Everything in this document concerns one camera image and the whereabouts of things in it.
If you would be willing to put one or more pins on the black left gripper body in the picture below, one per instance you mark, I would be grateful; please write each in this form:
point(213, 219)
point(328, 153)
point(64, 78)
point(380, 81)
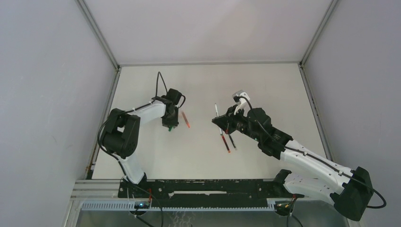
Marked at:
point(176, 109)

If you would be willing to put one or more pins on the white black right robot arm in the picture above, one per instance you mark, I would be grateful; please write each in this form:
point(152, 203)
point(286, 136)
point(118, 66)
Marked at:
point(348, 190)

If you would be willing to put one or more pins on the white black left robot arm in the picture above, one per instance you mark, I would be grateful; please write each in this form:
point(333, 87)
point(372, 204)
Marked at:
point(158, 135)

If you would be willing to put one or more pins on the orange pen with cap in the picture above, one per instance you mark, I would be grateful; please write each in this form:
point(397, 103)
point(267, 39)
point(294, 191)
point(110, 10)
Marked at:
point(185, 119)

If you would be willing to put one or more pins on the black pen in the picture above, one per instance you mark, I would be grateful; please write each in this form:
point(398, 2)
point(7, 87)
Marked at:
point(232, 141)

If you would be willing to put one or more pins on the aluminium frame rail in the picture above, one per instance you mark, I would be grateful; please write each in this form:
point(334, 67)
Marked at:
point(316, 113)

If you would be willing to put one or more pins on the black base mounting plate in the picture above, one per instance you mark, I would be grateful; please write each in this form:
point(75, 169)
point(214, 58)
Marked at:
point(220, 194)

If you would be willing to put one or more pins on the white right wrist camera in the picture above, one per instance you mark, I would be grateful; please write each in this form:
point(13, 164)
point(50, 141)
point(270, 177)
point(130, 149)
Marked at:
point(241, 98)

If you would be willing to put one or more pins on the red pen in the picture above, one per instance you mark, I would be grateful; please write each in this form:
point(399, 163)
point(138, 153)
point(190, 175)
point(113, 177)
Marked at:
point(225, 143)

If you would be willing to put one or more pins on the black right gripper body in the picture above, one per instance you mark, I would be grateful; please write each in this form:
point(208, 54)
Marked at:
point(241, 122)

